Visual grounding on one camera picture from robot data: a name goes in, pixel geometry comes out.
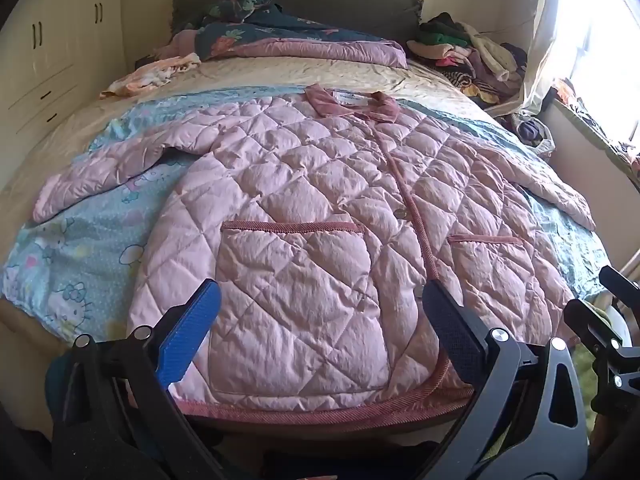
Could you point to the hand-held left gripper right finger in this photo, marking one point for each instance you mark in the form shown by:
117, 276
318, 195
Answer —
457, 332

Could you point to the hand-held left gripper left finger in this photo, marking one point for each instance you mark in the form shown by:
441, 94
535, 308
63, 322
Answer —
192, 327

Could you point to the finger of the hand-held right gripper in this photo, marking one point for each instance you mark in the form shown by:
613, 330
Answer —
620, 282
590, 322

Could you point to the pink quilted jacket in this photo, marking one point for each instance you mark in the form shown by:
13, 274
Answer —
300, 210

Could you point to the bag of dark clothes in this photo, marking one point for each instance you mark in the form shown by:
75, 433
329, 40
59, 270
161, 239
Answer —
532, 132

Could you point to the clothes on windowsill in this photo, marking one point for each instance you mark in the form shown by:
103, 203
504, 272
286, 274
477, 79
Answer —
570, 92

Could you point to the pile of mixed clothes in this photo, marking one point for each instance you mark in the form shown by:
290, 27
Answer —
465, 50

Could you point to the blue cartoon printed blanket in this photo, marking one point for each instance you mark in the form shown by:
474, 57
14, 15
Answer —
75, 240

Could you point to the bright window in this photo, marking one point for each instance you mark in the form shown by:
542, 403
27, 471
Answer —
600, 35

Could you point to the peach and white garment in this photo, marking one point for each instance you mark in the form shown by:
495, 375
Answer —
150, 72

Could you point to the white curtain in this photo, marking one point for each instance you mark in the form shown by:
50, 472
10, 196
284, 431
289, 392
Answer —
542, 35

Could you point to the bed with beige sheet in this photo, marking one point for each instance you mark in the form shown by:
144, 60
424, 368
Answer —
280, 72

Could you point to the cream wardrobe with drawers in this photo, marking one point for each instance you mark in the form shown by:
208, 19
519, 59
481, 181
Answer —
55, 60

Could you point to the dark floral quilt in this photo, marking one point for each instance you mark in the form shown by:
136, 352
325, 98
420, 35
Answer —
280, 25

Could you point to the grey bed headboard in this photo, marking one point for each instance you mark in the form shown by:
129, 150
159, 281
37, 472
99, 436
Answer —
325, 5

